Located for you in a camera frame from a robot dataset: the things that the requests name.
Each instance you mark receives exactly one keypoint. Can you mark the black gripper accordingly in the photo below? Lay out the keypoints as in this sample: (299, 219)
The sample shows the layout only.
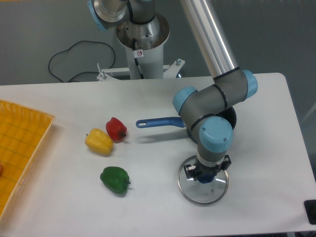
(198, 170)

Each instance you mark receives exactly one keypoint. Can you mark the glass lid blue knob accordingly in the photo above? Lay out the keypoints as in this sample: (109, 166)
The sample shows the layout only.
(197, 192)

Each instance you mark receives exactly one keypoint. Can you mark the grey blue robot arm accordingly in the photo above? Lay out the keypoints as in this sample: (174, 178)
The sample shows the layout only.
(231, 84)

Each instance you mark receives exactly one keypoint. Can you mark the green bell pepper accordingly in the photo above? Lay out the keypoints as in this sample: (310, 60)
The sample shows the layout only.
(116, 179)

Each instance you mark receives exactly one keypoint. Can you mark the red bell pepper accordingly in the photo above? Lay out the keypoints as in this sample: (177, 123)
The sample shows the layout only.
(116, 129)

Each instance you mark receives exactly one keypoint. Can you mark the black box at edge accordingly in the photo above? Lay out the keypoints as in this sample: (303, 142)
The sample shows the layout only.
(310, 207)

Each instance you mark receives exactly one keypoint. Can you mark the yellow bell pepper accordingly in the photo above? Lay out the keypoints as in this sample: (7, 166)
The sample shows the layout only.
(99, 142)

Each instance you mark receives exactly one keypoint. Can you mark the yellow woven basket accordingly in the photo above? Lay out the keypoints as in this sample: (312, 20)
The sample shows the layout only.
(22, 131)

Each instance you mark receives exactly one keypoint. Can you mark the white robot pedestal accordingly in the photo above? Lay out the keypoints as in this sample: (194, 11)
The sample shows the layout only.
(144, 47)

